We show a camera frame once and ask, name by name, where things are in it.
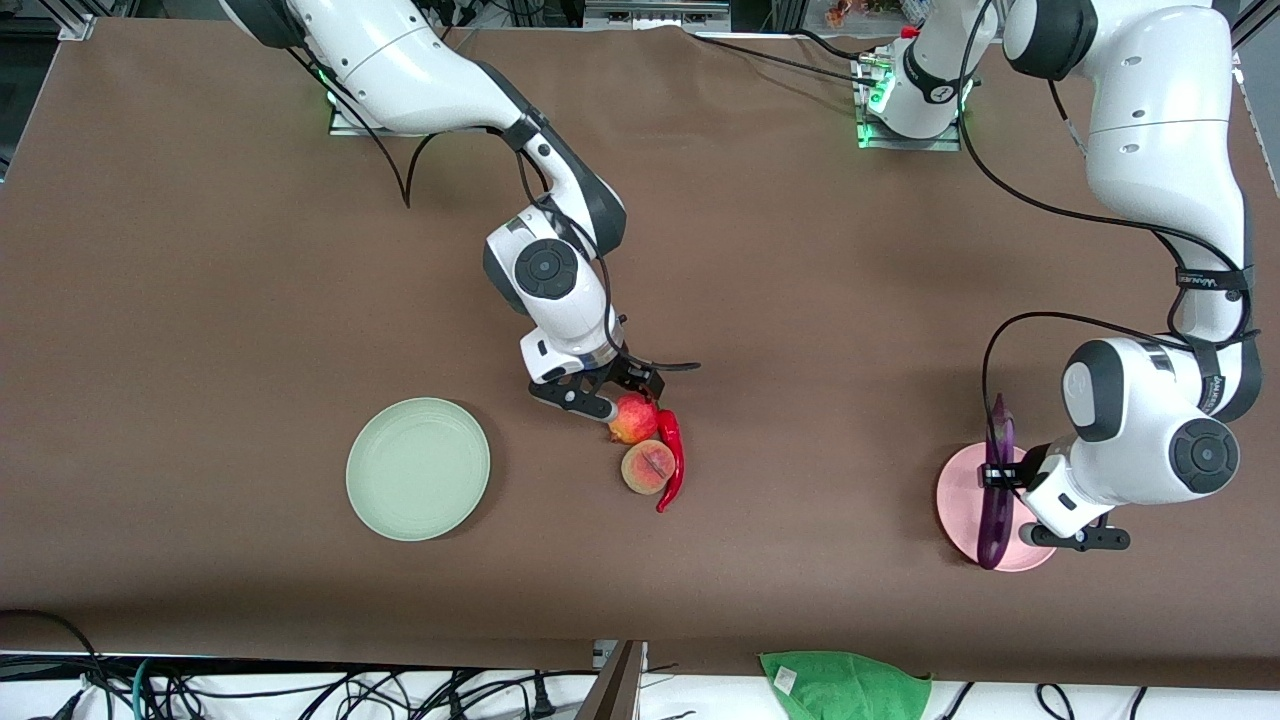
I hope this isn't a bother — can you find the red pomegranate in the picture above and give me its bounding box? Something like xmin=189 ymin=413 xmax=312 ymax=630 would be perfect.
xmin=607 ymin=392 xmax=661 ymax=446

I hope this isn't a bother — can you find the purple eggplant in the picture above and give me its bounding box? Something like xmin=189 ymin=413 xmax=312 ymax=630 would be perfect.
xmin=975 ymin=393 xmax=1018 ymax=572

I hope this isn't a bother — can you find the red chili pepper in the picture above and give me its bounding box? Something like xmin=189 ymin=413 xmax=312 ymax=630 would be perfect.
xmin=653 ymin=408 xmax=688 ymax=514

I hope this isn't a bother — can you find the yellow pink peach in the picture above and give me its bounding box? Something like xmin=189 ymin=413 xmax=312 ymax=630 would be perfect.
xmin=621 ymin=440 xmax=677 ymax=496

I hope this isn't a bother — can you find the pink round plate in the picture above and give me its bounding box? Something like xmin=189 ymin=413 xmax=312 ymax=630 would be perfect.
xmin=936 ymin=442 xmax=1059 ymax=573

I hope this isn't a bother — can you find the brown table cover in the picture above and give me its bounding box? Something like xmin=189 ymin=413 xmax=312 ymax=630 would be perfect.
xmin=0 ymin=18 xmax=1280 ymax=691

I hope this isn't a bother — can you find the pale green round plate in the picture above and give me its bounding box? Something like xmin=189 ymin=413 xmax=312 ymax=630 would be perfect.
xmin=346 ymin=397 xmax=492 ymax=542

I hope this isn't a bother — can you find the green cloth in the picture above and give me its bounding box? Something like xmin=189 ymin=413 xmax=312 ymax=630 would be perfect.
xmin=758 ymin=650 xmax=933 ymax=720

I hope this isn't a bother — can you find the grey metal profile bar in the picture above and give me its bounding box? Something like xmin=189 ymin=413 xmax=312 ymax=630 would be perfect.
xmin=575 ymin=640 xmax=649 ymax=720

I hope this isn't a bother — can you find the grey control box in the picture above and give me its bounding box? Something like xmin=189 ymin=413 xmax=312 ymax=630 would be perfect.
xmin=583 ymin=0 xmax=733 ymax=31

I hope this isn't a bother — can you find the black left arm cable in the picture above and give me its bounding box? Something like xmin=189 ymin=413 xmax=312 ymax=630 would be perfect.
xmin=955 ymin=0 xmax=1256 ymax=471

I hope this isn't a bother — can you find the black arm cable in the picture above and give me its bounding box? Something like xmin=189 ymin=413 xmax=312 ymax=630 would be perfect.
xmin=285 ymin=40 xmax=703 ymax=379
xmin=955 ymin=0 xmax=1256 ymax=471

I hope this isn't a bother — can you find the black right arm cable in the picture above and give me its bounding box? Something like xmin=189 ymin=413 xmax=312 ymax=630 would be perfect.
xmin=285 ymin=40 xmax=703 ymax=379

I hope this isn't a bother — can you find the black base supply cable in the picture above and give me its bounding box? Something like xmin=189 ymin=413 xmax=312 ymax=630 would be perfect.
xmin=690 ymin=30 xmax=881 ymax=86

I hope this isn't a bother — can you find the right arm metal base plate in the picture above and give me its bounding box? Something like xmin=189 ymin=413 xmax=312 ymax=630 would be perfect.
xmin=326 ymin=85 xmax=411 ymax=138

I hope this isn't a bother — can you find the aluminium frame post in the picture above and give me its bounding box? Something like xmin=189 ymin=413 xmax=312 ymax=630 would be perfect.
xmin=1228 ymin=0 xmax=1280 ymax=73
xmin=40 ymin=0 xmax=98 ymax=41

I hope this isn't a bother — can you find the black floor cable loop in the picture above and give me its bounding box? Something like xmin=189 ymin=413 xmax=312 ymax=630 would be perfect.
xmin=0 ymin=608 xmax=113 ymax=720

